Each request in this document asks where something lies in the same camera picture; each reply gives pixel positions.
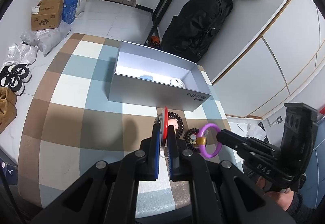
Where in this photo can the brown boot far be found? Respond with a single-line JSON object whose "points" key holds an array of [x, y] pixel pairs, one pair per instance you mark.
{"points": [[7, 95]]}

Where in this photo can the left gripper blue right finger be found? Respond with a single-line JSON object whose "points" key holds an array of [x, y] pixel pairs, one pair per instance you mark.
{"points": [[180, 158]]}

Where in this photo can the person's right hand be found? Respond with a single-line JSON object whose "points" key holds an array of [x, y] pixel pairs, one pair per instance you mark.
{"points": [[284, 200]]}

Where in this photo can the black white sneaker near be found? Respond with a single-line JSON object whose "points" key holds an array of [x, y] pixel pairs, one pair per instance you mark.
{"points": [[14, 83]]}

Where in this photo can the black white sneaker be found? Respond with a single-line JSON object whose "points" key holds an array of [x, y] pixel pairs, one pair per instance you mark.
{"points": [[20, 71], [14, 83]]}

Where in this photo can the dark blue shoe box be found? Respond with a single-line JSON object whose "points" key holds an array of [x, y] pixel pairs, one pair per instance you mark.
{"points": [[10, 170]]}

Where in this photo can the grey cardboard box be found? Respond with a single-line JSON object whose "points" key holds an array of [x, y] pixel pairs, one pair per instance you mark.
{"points": [[142, 77]]}

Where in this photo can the white crumpled plastic bag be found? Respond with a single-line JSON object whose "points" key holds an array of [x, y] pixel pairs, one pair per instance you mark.
{"points": [[20, 54]]}

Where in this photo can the grey plastic parcel bag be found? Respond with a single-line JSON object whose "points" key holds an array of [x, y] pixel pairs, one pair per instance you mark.
{"points": [[45, 40]]}

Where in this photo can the black backpack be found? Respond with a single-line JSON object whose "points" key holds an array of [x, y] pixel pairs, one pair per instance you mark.
{"points": [[190, 33]]}

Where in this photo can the black white sneaker far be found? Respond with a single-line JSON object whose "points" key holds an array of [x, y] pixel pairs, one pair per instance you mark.
{"points": [[20, 71]]}

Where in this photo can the brown boot near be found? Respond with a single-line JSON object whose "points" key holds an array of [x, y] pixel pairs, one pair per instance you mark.
{"points": [[7, 115]]}

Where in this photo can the brown cardboard box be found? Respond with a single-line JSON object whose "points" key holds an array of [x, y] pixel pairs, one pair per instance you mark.
{"points": [[46, 15]]}

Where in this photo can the orange black tool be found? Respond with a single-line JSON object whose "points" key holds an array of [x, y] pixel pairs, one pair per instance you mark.
{"points": [[154, 42]]}

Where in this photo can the brown boot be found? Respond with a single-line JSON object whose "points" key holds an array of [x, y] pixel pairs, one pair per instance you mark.
{"points": [[7, 95], [7, 115]]}

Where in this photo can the checkered table mat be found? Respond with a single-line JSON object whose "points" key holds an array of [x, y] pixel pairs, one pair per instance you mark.
{"points": [[71, 123]]}

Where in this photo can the blue cardboard box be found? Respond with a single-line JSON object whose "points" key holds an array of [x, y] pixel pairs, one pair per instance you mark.
{"points": [[69, 10]]}

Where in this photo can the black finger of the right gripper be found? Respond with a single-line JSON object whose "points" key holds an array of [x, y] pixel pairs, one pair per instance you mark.
{"points": [[233, 141]]}

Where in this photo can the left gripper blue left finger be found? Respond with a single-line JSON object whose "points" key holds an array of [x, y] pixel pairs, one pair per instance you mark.
{"points": [[143, 164]]}

